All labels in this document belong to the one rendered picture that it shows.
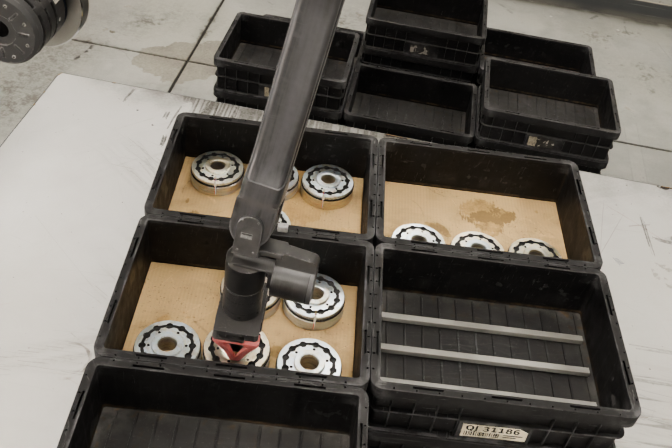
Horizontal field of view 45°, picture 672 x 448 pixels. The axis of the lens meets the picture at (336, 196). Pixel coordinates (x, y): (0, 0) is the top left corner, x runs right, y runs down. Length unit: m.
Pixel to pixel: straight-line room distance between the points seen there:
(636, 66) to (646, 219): 2.16
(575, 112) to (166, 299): 1.64
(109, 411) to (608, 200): 1.24
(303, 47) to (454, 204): 0.72
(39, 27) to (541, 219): 1.01
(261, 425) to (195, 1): 2.93
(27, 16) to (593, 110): 1.81
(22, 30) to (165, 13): 2.40
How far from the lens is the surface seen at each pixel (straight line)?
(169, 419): 1.26
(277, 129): 1.03
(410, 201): 1.62
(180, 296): 1.40
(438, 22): 2.98
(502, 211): 1.66
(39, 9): 1.49
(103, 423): 1.27
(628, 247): 1.90
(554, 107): 2.66
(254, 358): 1.26
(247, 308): 1.15
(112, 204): 1.77
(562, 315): 1.50
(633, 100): 3.82
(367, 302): 1.28
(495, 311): 1.46
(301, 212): 1.56
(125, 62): 3.50
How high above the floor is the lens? 1.89
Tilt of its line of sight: 41 degrees down
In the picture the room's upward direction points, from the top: 8 degrees clockwise
